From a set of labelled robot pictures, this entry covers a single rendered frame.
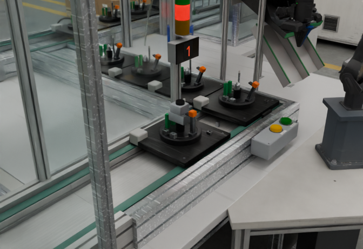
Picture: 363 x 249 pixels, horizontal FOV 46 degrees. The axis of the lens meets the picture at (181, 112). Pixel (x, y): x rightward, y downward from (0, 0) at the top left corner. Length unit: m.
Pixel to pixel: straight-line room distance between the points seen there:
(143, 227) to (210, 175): 0.28
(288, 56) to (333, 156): 0.54
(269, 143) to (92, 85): 0.77
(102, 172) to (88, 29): 0.29
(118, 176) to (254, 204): 0.42
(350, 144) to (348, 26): 4.23
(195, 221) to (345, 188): 0.50
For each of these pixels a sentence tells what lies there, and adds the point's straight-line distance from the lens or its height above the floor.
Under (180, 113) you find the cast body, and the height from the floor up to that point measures 1.06.
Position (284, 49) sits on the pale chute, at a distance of 1.89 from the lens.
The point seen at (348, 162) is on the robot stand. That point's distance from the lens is 1.54.
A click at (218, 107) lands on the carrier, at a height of 0.97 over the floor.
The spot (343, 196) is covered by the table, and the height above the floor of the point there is 0.86.
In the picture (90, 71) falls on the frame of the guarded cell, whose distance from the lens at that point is 0.78.
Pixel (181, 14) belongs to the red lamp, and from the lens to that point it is 1.44.
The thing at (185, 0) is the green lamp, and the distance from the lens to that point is 1.43.
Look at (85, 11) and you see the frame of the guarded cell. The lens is 0.75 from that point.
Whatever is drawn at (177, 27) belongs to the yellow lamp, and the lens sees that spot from 1.45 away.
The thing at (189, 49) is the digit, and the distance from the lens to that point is 1.49.
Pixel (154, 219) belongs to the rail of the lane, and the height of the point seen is 0.92.
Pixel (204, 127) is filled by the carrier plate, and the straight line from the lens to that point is 1.47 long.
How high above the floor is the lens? 1.67
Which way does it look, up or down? 27 degrees down
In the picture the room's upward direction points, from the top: straight up
